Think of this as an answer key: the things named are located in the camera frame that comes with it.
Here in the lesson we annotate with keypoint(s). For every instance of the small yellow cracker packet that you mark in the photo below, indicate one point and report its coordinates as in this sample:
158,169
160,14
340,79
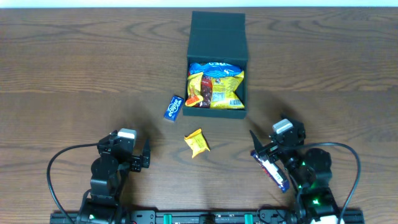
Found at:
197,142

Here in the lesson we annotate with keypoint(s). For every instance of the yellow orange snack packet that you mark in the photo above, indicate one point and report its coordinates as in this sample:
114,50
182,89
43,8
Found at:
194,89

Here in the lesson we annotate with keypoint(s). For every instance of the red Hacks candy bag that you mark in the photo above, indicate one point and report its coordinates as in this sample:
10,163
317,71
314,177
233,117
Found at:
206,92

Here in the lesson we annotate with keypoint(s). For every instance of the blue Eclipse mint box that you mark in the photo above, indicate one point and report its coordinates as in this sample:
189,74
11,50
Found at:
173,109

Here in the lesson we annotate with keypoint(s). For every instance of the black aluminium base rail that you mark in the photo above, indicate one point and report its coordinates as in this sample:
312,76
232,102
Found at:
152,217

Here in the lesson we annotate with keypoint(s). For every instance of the dark green open box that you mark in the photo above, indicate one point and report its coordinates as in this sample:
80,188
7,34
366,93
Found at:
219,37

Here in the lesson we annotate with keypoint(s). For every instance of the yellow Hacks candy bag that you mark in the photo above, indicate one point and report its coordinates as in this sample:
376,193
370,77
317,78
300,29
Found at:
223,93

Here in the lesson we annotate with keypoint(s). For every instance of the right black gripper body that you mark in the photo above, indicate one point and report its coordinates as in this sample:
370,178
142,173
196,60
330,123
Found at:
272,151

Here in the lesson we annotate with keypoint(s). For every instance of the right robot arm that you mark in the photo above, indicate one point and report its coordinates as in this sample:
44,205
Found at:
308,173

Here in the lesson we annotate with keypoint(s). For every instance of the dark blue chocolate bar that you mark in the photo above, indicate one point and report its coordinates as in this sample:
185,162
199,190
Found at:
273,171

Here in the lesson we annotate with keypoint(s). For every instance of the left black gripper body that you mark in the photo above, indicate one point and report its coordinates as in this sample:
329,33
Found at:
135,160

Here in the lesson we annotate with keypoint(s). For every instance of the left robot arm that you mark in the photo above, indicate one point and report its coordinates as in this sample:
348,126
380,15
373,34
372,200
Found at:
109,173

